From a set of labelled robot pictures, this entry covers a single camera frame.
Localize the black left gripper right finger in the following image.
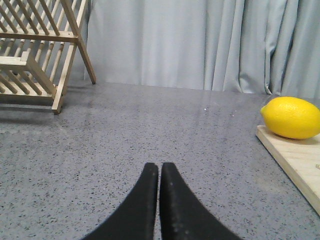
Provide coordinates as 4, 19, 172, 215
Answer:
159, 162, 240, 240

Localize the wooden dish rack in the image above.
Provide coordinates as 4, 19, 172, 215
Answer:
0, 0, 96, 115

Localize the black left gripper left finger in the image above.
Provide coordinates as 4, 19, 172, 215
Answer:
84, 162, 159, 240

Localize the yellow lemon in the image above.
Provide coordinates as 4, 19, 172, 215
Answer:
260, 96, 320, 140

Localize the wooden cutting board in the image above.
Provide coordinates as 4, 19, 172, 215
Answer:
255, 125, 320, 213

